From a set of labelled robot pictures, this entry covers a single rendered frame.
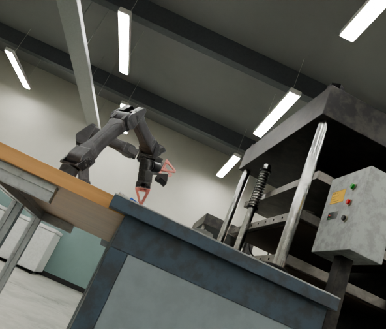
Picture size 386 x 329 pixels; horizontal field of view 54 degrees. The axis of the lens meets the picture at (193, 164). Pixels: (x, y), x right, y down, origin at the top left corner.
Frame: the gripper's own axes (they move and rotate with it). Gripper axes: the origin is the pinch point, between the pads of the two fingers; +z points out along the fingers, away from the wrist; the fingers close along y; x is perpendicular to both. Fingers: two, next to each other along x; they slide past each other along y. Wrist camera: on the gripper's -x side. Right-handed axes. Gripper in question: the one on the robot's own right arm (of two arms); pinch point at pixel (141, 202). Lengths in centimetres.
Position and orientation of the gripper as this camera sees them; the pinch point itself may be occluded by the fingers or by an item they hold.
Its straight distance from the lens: 173.2
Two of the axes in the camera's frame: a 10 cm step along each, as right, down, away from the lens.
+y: -1.7, 0.8, 9.8
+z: -1.1, 9.9, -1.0
